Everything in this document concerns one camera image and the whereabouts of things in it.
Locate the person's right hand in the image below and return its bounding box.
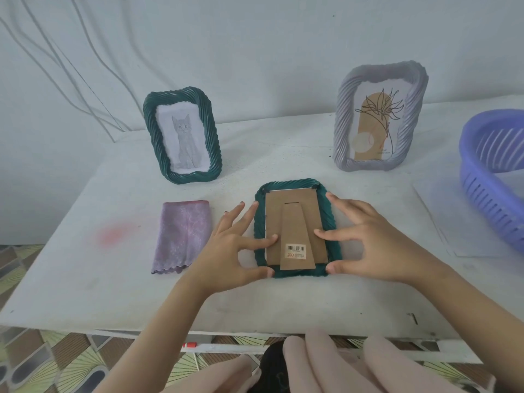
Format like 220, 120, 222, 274
313, 192, 451, 285

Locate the person's left hand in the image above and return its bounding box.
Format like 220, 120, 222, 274
186, 200, 279, 297

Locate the purple cleaning cloth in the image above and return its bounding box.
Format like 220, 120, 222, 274
151, 200, 212, 276

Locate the dark green rope-pattern frame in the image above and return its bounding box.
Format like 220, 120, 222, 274
142, 86, 223, 186
253, 178, 343, 279

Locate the purple plastic basket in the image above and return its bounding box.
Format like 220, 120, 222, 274
458, 109, 524, 255

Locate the grey rope-pattern frame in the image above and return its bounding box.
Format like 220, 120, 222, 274
332, 60, 430, 172

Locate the person's left forearm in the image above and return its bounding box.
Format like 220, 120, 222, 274
94, 278, 216, 393

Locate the person's right forearm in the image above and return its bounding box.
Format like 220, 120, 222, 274
411, 265, 524, 389

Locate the thin dark cable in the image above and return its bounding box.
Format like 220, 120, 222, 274
53, 40, 126, 132

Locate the grey wavy cable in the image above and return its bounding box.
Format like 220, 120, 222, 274
0, 16, 132, 132

